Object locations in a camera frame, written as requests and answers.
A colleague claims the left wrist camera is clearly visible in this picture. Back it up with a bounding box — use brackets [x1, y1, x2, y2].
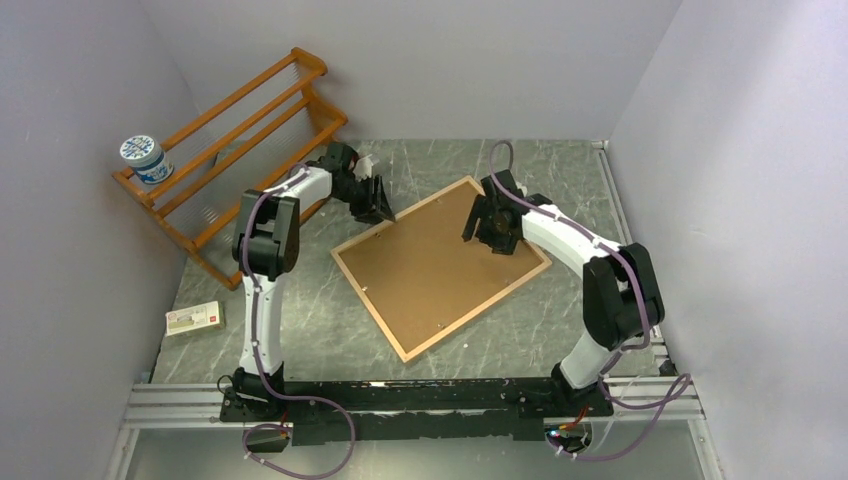
[352, 154, 379, 181]

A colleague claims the blue white jar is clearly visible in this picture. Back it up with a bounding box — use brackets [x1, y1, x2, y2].
[119, 135, 175, 185]

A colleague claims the orange wooden rack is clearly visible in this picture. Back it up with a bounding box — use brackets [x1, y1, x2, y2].
[112, 47, 348, 290]

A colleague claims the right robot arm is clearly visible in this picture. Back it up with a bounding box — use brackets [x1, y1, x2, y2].
[462, 170, 665, 415]

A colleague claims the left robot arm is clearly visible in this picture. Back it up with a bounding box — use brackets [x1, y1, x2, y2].
[231, 142, 395, 420]

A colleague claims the light wooden picture frame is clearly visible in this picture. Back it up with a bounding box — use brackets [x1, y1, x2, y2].
[329, 174, 554, 364]

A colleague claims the small white red box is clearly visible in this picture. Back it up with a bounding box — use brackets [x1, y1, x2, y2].
[165, 301, 225, 337]

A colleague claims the black base bar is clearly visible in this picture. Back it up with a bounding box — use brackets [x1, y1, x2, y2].
[219, 377, 614, 446]

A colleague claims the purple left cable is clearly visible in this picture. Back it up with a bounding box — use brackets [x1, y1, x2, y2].
[239, 164, 358, 480]

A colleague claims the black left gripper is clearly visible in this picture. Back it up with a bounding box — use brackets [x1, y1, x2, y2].
[334, 176, 396, 228]

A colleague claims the brown backing board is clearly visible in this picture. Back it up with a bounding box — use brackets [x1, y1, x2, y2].
[337, 182, 546, 356]

